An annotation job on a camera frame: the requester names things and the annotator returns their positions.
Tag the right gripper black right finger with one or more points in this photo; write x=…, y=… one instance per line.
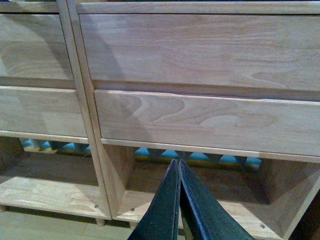
x=204, y=215

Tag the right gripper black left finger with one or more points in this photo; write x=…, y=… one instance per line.
x=161, y=220

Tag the blue yellow foam mat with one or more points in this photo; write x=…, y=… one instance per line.
x=198, y=159

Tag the left wooden cabinet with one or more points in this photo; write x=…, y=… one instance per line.
x=48, y=154

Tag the wooden cabinet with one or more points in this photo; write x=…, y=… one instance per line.
x=48, y=154
x=237, y=78

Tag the right wooden cabinet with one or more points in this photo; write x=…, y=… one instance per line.
x=237, y=78

